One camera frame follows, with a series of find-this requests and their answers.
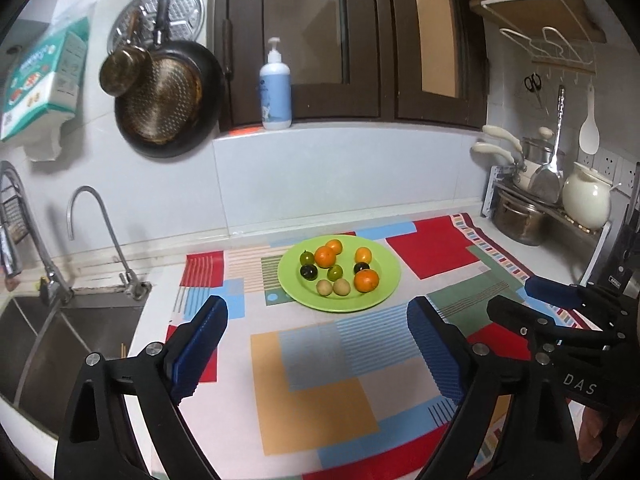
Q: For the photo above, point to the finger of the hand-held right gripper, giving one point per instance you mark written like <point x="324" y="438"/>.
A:
<point x="550" y="290"/>
<point x="510" y="312"/>

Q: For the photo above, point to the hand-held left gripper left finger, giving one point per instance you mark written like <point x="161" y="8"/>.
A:
<point x="200" y="345"/>

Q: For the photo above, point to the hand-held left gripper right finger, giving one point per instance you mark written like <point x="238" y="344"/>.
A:
<point x="430" y="345"/>

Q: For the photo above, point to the green plate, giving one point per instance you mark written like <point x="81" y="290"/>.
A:
<point x="385" y="267"/>

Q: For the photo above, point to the small dark plum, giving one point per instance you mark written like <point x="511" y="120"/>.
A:
<point x="361" y="268"/>

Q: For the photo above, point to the small brown-green kiwi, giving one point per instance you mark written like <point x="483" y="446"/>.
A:
<point x="325" y="287"/>
<point x="341" y="287"/>

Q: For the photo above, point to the yellow-orange fruit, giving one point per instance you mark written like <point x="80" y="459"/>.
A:
<point x="362" y="255"/>

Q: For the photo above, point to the large dark plum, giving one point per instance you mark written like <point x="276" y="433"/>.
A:
<point x="308" y="272"/>

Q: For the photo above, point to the person's right hand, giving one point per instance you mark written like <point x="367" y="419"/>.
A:
<point x="594" y="425"/>

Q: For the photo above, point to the large steel pot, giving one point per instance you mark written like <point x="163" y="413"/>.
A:
<point x="520" y="220"/>

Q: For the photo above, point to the large orange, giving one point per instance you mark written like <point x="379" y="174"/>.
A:
<point x="366" y="280"/>

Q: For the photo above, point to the white ceramic pot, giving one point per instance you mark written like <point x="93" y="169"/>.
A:
<point x="585" y="197"/>

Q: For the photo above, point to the steel spatula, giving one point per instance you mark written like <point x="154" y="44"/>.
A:
<point x="546" y="180"/>

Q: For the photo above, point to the colourful patchwork mat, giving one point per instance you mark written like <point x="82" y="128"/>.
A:
<point x="320" y="385"/>

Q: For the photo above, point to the white dish rack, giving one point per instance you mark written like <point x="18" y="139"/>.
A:
<point x="492" y="185"/>

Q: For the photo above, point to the steel pot with lid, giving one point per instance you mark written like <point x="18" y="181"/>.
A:
<point x="537" y="152"/>

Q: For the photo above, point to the steel sink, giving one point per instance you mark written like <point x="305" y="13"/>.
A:
<point x="55" y="340"/>

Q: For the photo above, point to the curved steel faucet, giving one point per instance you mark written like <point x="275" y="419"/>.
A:
<point x="107" y="230"/>

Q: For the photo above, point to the white rice spoon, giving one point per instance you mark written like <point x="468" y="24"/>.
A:
<point x="589" y="135"/>

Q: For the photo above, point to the pull-down steel faucet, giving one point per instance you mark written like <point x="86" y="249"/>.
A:
<point x="35" y="245"/>

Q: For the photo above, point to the black scissors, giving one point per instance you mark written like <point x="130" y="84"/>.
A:
<point x="533" y="82"/>

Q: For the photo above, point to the black frying pan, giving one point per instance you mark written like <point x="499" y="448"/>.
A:
<point x="165" y="100"/>

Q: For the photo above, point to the white paper towel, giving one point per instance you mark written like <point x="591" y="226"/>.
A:
<point x="45" y="142"/>

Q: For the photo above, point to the blue soap pump bottle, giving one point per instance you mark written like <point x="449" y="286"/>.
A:
<point x="275" y="95"/>

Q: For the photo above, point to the wooden cutting board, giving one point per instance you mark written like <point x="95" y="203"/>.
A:
<point x="540" y="12"/>

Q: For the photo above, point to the small brass saucepan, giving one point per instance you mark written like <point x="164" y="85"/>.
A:
<point x="122" y="72"/>

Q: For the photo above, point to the teal and white box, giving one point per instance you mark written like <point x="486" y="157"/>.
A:
<point x="42" y="80"/>

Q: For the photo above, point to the round steel steamer rack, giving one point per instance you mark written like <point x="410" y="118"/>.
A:
<point x="185" y="10"/>

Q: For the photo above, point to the white wall outlet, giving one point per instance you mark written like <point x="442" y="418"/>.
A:
<point x="617" y="165"/>

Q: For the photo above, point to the dark brown window frame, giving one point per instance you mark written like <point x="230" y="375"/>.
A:
<point x="375" y="95"/>

